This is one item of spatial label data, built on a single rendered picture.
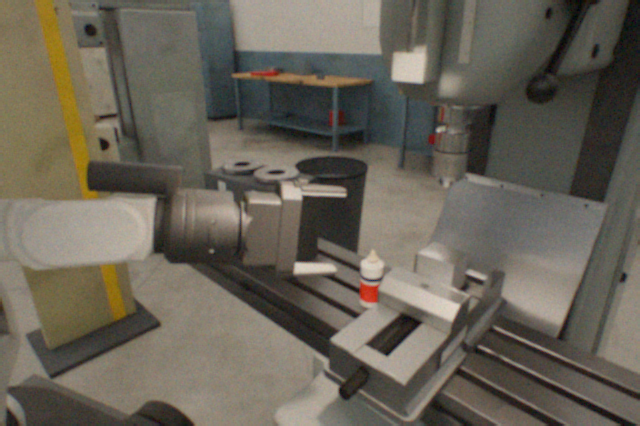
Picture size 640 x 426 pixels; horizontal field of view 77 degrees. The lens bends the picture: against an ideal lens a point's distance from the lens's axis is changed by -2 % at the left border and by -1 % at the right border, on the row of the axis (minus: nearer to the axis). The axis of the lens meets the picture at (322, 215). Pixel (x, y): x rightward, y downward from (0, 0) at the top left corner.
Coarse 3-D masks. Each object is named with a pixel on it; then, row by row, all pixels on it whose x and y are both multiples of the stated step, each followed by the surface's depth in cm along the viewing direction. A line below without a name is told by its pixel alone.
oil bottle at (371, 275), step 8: (368, 256) 72; (376, 256) 72; (368, 264) 71; (376, 264) 71; (360, 272) 73; (368, 272) 71; (376, 272) 71; (360, 280) 73; (368, 280) 72; (376, 280) 72; (360, 288) 74; (368, 288) 72; (376, 288) 72; (360, 296) 75; (368, 296) 73; (376, 296) 73; (368, 304) 74
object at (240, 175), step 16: (240, 160) 91; (256, 160) 91; (208, 176) 87; (224, 176) 85; (240, 176) 84; (256, 176) 81; (272, 176) 80; (288, 176) 80; (304, 176) 84; (240, 192) 82; (272, 192) 77; (304, 208) 83; (304, 224) 84; (304, 240) 86; (304, 256) 87
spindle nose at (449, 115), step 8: (440, 112) 55; (448, 112) 54; (456, 112) 53; (464, 112) 53; (472, 112) 54; (440, 120) 55; (448, 120) 54; (456, 120) 54; (464, 120) 54; (472, 120) 54
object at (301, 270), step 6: (300, 264) 54; (306, 264) 54; (312, 264) 55; (318, 264) 55; (300, 270) 52; (306, 270) 52; (312, 270) 52; (318, 270) 53; (324, 270) 53; (330, 270) 53; (294, 276) 52; (300, 276) 52; (306, 276) 52; (312, 276) 53
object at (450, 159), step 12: (444, 144) 55; (456, 144) 55; (468, 144) 56; (444, 156) 56; (456, 156) 55; (432, 168) 59; (444, 168) 56; (456, 168) 56; (444, 180) 57; (456, 180) 57
